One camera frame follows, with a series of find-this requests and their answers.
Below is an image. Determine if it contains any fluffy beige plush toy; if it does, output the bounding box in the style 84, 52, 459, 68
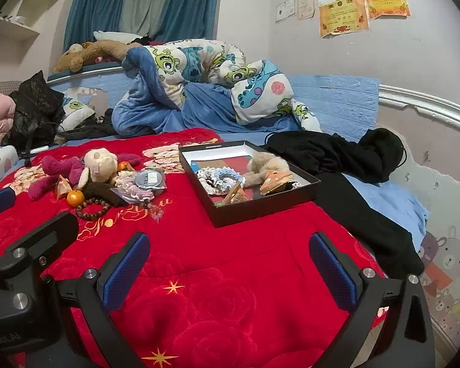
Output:
243, 152, 292, 186

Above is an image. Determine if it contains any blue curtain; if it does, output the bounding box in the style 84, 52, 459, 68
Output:
63, 0, 129, 52
153, 0, 223, 43

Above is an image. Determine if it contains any grey curtain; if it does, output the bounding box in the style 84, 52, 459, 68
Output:
121, 0, 179, 37

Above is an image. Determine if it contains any white bed frame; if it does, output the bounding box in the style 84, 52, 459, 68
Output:
378, 84, 460, 353

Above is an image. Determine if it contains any brown plush dog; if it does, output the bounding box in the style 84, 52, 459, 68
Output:
53, 39, 142, 73

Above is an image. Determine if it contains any round grey compact case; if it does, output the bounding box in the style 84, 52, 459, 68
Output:
134, 169, 165, 190

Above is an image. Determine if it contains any large orange certificate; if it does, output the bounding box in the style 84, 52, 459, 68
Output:
319, 0, 370, 38

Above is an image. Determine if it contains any small white certificate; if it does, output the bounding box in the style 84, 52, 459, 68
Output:
275, 0, 297, 24

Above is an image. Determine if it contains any gold ridged packet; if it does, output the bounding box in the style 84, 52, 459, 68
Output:
260, 171, 295, 196

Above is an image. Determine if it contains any small cartoon print pillow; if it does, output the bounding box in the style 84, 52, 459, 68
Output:
59, 92, 96, 131

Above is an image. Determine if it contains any lavender scrunchie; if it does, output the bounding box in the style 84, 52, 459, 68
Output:
115, 171, 154, 202

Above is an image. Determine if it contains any beige certificate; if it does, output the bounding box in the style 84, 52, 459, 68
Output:
297, 0, 316, 20

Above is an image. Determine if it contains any yellow orange certificate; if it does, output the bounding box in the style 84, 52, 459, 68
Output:
365, 0, 412, 20

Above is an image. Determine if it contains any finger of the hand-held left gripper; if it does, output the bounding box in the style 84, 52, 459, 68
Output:
0, 188, 17, 221
0, 212, 79, 277

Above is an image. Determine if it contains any wooden bead bracelet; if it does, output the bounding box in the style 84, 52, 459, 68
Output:
75, 197, 112, 221

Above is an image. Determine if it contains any blue foam wall panel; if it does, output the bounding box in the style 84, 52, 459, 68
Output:
287, 75, 382, 142

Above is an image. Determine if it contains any magenta plush toy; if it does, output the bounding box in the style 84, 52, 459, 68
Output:
28, 154, 142, 201

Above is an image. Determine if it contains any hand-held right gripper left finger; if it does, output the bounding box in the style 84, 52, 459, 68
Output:
25, 231, 152, 368

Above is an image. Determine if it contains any dark grey garment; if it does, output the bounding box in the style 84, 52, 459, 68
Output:
57, 111, 116, 140

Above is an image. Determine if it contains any black cardboard box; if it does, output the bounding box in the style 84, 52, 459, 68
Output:
178, 140, 322, 228

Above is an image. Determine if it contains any white plush toy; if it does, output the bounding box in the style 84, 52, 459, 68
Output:
93, 31, 139, 44

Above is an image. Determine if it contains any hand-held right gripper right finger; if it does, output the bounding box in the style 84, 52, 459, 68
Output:
309, 231, 435, 368

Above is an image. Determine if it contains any dark brown fuzzy cloth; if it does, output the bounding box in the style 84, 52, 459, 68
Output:
83, 181, 129, 208

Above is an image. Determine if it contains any cream plush bear toy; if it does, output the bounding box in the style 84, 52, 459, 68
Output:
78, 148, 119, 189

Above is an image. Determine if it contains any red printed blanket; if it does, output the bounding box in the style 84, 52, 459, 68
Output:
0, 128, 388, 368

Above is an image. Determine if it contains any light blue scrunchie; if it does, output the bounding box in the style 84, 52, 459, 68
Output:
211, 168, 242, 191

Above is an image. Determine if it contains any black red cloth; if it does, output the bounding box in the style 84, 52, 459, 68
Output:
130, 35, 165, 47

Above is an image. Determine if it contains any blue padded headboard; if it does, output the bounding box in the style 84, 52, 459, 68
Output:
46, 65, 131, 113

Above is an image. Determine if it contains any cartoon print blue blanket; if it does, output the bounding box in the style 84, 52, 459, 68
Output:
111, 39, 323, 136

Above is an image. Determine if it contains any long white printed pillow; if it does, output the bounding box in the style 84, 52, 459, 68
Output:
0, 146, 20, 194

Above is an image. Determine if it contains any cartoon animal wall sticker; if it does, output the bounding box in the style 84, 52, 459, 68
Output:
418, 226, 460, 338

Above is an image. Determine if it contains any black puffer jacket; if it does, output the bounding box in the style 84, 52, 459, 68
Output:
2, 71, 66, 152

